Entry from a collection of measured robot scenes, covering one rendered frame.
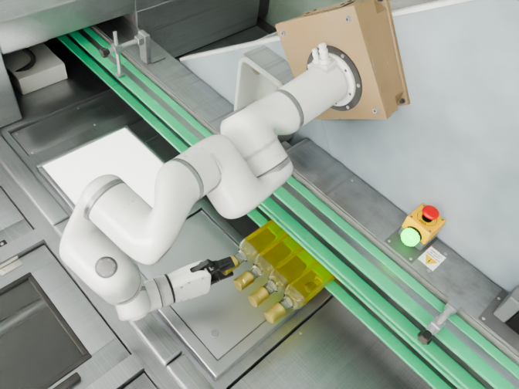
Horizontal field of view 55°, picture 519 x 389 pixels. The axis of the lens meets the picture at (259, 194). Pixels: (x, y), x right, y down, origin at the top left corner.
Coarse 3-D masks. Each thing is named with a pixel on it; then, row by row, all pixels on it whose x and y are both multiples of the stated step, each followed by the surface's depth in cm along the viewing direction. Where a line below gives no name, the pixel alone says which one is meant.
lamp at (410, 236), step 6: (408, 228) 117; (414, 228) 117; (402, 234) 118; (408, 234) 116; (414, 234) 116; (420, 234) 117; (402, 240) 118; (408, 240) 117; (414, 240) 116; (420, 240) 117
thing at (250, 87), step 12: (240, 60) 133; (240, 72) 136; (252, 72) 139; (264, 72) 129; (240, 84) 139; (252, 84) 143; (264, 84) 142; (276, 84) 127; (240, 96) 143; (252, 96) 147; (264, 96) 145
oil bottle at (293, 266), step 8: (296, 256) 130; (304, 256) 130; (312, 256) 131; (280, 264) 128; (288, 264) 128; (296, 264) 129; (304, 264) 129; (312, 264) 130; (272, 272) 126; (280, 272) 126; (288, 272) 127; (296, 272) 127; (272, 280) 126; (280, 280) 125; (288, 280) 125; (280, 288) 125
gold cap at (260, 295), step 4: (260, 288) 124; (264, 288) 124; (256, 292) 123; (260, 292) 123; (264, 292) 124; (268, 292) 124; (248, 296) 124; (252, 296) 122; (256, 296) 122; (260, 296) 123; (264, 296) 123; (268, 296) 124; (252, 300) 123; (256, 300) 122; (260, 300) 123; (264, 300) 124; (252, 304) 124; (256, 304) 122
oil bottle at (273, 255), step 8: (280, 240) 133; (288, 240) 133; (272, 248) 131; (280, 248) 131; (288, 248) 131; (296, 248) 132; (256, 256) 129; (264, 256) 129; (272, 256) 129; (280, 256) 129; (288, 256) 131; (256, 264) 128; (264, 264) 127; (272, 264) 128; (264, 272) 128
